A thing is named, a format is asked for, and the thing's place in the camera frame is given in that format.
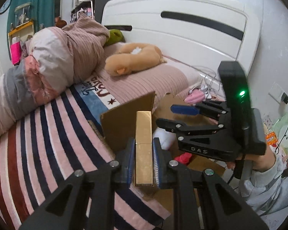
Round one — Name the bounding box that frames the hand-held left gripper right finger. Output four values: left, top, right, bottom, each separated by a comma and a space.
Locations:
152, 137, 270, 230

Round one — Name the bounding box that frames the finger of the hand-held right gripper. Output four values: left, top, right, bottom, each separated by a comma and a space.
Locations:
170, 100, 231, 121
156, 117, 225, 137

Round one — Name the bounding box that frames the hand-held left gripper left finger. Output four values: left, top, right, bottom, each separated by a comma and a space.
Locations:
19, 138, 136, 230

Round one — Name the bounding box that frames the gold rectangular box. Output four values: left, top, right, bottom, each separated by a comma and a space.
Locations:
135, 111, 154, 186

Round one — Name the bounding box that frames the brown cardboard box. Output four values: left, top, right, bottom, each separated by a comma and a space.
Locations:
99, 90, 226, 215

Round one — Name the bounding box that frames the person's right forearm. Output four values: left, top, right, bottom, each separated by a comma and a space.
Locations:
238, 153, 288, 216

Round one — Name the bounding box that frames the person's right hand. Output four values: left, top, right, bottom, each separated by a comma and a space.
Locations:
251, 146, 277, 172

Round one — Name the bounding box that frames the pink cloth item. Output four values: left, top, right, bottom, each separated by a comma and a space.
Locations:
184, 90, 205, 103

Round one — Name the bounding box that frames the pink ribbed pillow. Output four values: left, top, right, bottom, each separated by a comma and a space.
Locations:
96, 53, 190, 115

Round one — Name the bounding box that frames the orange snack packet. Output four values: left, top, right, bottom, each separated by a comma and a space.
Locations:
265, 132, 277, 146

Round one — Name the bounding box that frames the white bed headboard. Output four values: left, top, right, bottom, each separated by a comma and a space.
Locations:
102, 0, 261, 91

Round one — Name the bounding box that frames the tan plush toy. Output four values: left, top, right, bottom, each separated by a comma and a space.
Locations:
104, 43, 168, 77

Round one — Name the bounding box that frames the green plush toy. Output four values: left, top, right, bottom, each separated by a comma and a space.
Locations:
104, 29, 125, 47

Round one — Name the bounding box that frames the pink grey striped duvet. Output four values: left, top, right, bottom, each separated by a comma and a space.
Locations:
0, 13, 110, 146

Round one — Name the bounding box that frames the bright pink bag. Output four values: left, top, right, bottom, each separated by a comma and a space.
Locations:
10, 42, 22, 65

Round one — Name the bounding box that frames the yellow shelf unit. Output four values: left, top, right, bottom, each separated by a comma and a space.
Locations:
8, 21, 34, 60

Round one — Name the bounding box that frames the teal curtain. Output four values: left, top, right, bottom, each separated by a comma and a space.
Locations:
7, 0, 56, 33

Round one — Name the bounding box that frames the glass display case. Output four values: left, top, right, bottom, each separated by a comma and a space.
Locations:
14, 2, 31, 27

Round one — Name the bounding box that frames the white charging cable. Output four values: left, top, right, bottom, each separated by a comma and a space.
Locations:
199, 68, 223, 99

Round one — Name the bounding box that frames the wall socket with charger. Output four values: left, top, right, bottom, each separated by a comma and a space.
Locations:
269, 82, 288, 104

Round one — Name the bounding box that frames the round wall clock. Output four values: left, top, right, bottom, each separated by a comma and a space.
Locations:
0, 0, 12, 15

